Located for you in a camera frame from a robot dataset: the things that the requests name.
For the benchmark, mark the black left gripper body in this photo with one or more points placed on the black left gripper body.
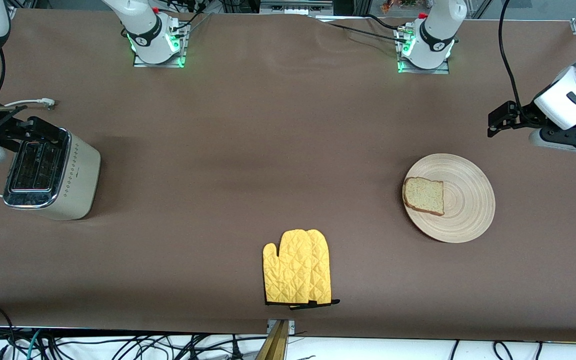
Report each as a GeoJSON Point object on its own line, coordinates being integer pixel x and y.
{"type": "Point", "coordinates": [524, 116]}

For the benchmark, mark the round pale wooden plate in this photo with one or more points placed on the round pale wooden plate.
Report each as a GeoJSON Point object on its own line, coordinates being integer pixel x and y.
{"type": "Point", "coordinates": [468, 200]}

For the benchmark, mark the slice of bread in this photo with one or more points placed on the slice of bread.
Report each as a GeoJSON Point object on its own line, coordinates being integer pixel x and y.
{"type": "Point", "coordinates": [424, 196]}

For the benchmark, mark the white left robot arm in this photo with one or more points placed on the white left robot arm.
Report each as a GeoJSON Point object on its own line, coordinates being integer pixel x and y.
{"type": "Point", "coordinates": [435, 30]}

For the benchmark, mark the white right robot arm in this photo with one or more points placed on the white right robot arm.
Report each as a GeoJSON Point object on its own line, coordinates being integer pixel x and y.
{"type": "Point", "coordinates": [143, 25]}

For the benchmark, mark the cream and chrome toaster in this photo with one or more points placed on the cream and chrome toaster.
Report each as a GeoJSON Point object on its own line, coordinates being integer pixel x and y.
{"type": "Point", "coordinates": [75, 175]}

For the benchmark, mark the brown table cover sheet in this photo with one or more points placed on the brown table cover sheet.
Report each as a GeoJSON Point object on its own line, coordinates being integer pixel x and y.
{"type": "Point", "coordinates": [288, 125]}

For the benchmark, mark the yellow quilted oven mitt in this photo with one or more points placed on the yellow quilted oven mitt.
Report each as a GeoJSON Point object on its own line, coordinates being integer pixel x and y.
{"type": "Point", "coordinates": [290, 270]}
{"type": "Point", "coordinates": [322, 270]}

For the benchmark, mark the brass coloured metal beam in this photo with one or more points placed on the brass coloured metal beam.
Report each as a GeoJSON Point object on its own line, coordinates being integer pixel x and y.
{"type": "Point", "coordinates": [275, 347]}

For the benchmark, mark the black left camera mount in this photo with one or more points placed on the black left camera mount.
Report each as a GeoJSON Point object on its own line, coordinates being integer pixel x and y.
{"type": "Point", "coordinates": [568, 135]}

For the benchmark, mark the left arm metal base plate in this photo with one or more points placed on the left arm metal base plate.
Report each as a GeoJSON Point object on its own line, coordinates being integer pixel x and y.
{"type": "Point", "coordinates": [440, 69]}

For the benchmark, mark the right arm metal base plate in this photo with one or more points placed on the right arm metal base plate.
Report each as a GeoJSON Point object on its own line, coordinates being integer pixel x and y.
{"type": "Point", "coordinates": [143, 63]}

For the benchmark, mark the silver metal frame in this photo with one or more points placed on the silver metal frame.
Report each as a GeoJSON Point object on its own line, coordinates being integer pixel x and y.
{"type": "Point", "coordinates": [295, 7]}

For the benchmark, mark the small silver table bracket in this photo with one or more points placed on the small silver table bracket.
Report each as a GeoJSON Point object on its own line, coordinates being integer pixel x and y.
{"type": "Point", "coordinates": [292, 326]}

